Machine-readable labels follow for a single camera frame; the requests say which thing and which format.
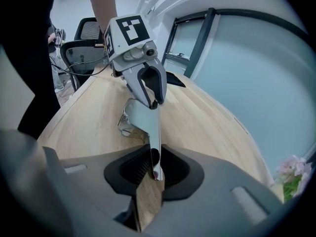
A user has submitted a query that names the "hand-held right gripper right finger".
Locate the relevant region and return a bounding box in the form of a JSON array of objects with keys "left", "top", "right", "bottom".
[{"left": 142, "top": 144, "right": 286, "bottom": 237}]

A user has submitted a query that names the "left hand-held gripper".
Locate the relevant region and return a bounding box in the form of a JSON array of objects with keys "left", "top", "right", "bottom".
[{"left": 103, "top": 14, "right": 168, "bottom": 109}]

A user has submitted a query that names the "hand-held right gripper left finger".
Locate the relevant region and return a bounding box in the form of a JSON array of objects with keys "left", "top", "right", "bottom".
[{"left": 0, "top": 129, "right": 152, "bottom": 237}]

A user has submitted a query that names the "small metal clip object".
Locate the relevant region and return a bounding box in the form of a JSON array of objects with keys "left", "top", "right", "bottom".
[{"left": 118, "top": 98, "right": 165, "bottom": 182}]

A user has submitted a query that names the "person's left forearm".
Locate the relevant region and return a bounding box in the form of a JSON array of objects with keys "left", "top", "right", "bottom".
[{"left": 88, "top": 0, "right": 119, "bottom": 34}]

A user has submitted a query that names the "black mouse pad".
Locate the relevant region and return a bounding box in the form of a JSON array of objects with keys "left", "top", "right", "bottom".
[{"left": 166, "top": 71, "right": 187, "bottom": 88}]

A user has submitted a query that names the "wooden desk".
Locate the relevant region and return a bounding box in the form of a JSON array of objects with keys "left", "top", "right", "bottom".
[{"left": 161, "top": 7, "right": 312, "bottom": 83}]

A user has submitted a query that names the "black mesh office chair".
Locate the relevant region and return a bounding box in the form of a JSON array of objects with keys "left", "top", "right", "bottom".
[
  {"left": 75, "top": 17, "right": 103, "bottom": 42},
  {"left": 60, "top": 39, "right": 109, "bottom": 91}
]

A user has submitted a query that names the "person's black clothing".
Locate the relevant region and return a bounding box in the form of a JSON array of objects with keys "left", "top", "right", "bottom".
[{"left": 0, "top": 0, "right": 61, "bottom": 140}]

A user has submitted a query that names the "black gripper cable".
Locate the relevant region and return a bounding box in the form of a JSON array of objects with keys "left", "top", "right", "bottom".
[{"left": 50, "top": 56, "right": 111, "bottom": 77}]

